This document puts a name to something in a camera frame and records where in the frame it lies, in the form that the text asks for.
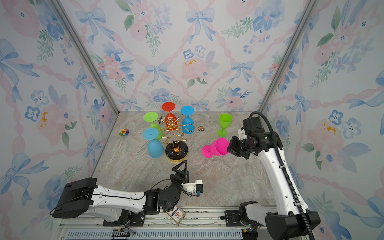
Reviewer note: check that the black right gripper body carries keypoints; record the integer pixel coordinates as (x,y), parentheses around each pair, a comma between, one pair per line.
(239,147)

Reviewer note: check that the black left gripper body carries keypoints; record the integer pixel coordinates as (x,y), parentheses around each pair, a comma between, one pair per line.
(181,180)

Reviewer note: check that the gold wire glass rack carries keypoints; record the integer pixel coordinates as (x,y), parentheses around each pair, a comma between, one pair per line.
(175,143)

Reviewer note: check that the magenta wine glass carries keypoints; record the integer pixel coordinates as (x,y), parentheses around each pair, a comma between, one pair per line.
(218,148)

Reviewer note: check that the light blue front wine glass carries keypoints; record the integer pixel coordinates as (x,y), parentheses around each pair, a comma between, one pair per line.
(155,147)

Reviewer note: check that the lime green wine glass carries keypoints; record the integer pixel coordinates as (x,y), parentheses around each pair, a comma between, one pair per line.
(152,118)
(224,122)

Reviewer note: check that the lime green back wine glass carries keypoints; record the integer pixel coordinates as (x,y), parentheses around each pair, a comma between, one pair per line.
(152,118)

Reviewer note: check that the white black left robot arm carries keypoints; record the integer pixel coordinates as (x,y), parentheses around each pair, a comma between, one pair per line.
(85,197)

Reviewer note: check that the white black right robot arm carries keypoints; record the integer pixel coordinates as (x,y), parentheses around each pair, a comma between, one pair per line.
(291,217)

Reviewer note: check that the blue back wine glass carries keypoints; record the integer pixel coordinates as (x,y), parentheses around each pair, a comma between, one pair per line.
(188,124)

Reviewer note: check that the red wine glass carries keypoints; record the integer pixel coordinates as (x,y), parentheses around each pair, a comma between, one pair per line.
(171,121)

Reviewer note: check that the diamond printed card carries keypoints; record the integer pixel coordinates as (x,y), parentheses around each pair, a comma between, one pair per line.
(177,214)

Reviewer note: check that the colourful small toy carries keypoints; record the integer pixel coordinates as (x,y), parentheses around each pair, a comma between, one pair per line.
(124,132)

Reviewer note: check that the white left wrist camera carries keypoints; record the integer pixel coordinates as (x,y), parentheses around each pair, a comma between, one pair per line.
(193,189)

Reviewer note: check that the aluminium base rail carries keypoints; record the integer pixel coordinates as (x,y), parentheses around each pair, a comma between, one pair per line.
(199,223)

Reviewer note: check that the right corner aluminium post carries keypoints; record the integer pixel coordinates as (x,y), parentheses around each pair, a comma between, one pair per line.
(291,47)

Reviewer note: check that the corner aluminium post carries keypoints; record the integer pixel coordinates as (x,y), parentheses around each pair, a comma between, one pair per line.
(291,47)
(81,49)

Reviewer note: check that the left corner aluminium post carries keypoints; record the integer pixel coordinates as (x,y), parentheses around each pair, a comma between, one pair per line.
(81,49)

